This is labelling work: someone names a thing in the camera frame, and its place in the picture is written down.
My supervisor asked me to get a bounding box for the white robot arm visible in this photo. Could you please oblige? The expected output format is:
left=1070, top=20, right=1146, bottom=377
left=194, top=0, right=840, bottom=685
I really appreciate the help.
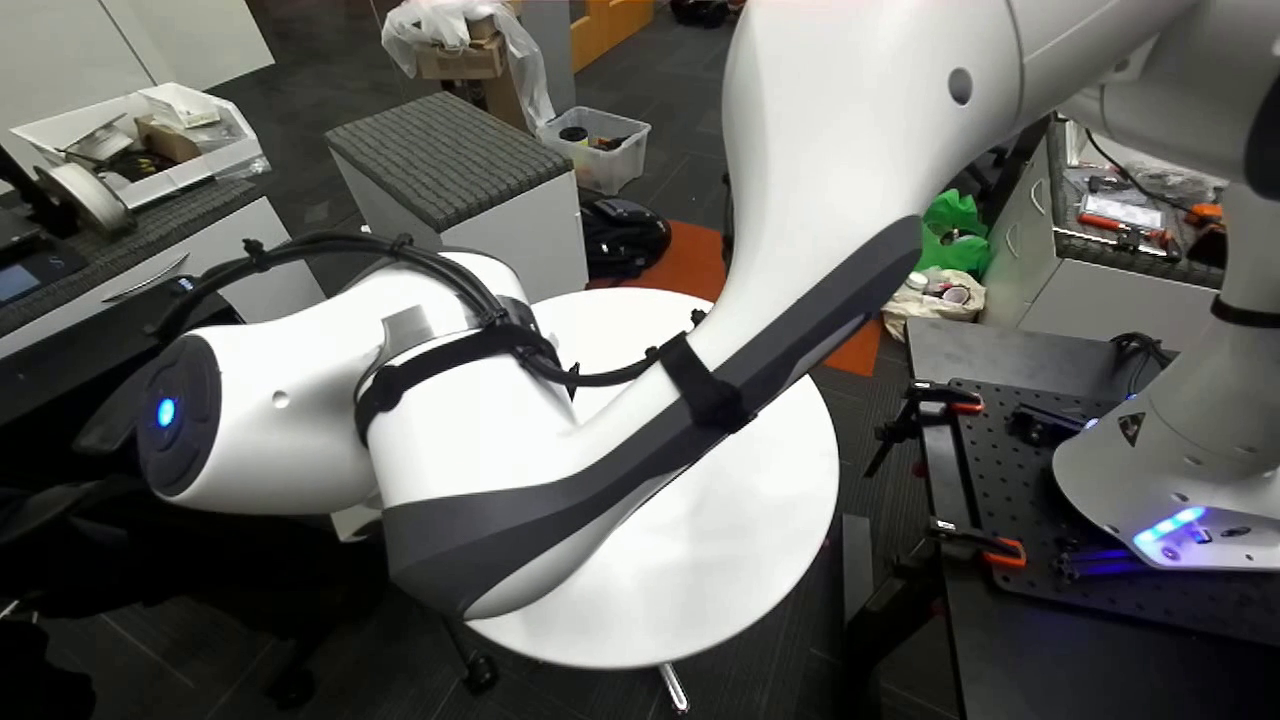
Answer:
left=137, top=0, right=1280, bottom=619

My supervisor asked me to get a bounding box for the round white table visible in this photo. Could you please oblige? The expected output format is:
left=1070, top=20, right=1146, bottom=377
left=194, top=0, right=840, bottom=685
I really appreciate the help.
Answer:
left=469, top=288, right=840, bottom=674

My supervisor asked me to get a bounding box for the clear plastic storage bin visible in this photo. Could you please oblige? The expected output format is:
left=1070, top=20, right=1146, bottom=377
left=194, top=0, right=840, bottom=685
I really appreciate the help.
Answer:
left=542, top=104, right=651, bottom=193

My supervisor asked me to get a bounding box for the grey topped white cabinet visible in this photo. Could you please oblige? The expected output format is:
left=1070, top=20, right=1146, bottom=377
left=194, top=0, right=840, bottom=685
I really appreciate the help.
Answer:
left=328, top=92, right=589, bottom=302

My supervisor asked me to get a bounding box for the orange black clamp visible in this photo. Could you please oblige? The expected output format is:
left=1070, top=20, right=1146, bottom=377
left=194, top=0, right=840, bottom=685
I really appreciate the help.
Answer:
left=927, top=515, right=1026, bottom=573
left=865, top=382, right=986, bottom=478

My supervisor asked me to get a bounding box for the green plastic bag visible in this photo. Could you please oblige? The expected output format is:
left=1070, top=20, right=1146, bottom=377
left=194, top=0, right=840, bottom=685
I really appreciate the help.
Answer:
left=921, top=189, right=991, bottom=282

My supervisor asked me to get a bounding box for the white tray with clutter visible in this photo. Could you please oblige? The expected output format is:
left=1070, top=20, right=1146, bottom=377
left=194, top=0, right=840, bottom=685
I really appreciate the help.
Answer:
left=14, top=85, right=269, bottom=209

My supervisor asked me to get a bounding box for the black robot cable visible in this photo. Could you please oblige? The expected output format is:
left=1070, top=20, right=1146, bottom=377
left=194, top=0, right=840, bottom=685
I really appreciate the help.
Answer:
left=154, top=231, right=730, bottom=452

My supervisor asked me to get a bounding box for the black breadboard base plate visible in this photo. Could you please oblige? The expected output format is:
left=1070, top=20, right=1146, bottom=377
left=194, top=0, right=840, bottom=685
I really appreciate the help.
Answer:
left=953, top=382, right=1280, bottom=647

